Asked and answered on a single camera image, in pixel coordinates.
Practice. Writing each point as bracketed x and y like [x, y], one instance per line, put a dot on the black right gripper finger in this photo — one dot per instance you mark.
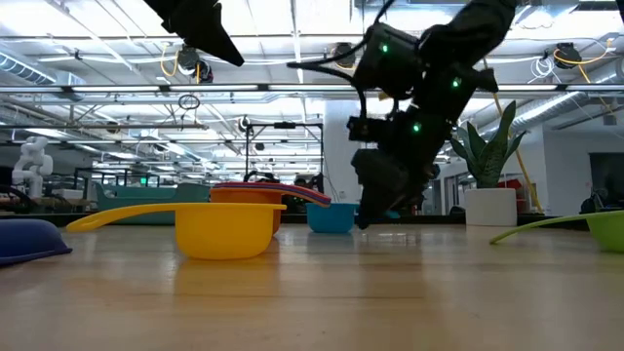
[380, 185]
[424, 183]

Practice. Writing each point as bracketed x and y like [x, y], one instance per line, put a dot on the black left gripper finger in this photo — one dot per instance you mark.
[205, 29]

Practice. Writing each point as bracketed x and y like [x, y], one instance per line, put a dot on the light blue measuring cup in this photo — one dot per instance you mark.
[331, 218]

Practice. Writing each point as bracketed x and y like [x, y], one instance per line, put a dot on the orange measuring cup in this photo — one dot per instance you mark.
[244, 196]

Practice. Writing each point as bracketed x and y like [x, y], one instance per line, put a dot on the yellow measuring cup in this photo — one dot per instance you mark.
[219, 234]

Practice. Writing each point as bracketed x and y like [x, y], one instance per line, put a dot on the green measuring cup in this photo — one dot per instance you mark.
[609, 231]

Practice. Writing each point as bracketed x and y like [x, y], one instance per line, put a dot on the navy measuring cup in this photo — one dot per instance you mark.
[29, 241]

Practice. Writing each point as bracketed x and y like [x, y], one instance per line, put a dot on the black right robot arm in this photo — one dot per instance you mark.
[468, 29]

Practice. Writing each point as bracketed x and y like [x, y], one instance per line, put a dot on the teal plastic basket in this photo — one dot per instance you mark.
[146, 195]

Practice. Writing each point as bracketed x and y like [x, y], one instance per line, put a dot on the snake plant with white pot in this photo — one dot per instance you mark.
[490, 207]

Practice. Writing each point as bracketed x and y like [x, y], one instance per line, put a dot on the long ceiling light strip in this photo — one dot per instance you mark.
[117, 88]

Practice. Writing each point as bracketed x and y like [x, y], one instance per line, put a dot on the white robot figure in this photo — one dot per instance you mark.
[31, 163]

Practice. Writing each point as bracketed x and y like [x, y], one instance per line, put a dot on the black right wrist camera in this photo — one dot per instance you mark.
[365, 129]

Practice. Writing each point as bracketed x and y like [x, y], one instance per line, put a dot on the black gantry frame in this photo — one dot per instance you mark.
[285, 125]

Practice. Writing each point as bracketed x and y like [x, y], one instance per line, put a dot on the silver ventilation duct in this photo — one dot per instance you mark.
[24, 68]
[560, 105]

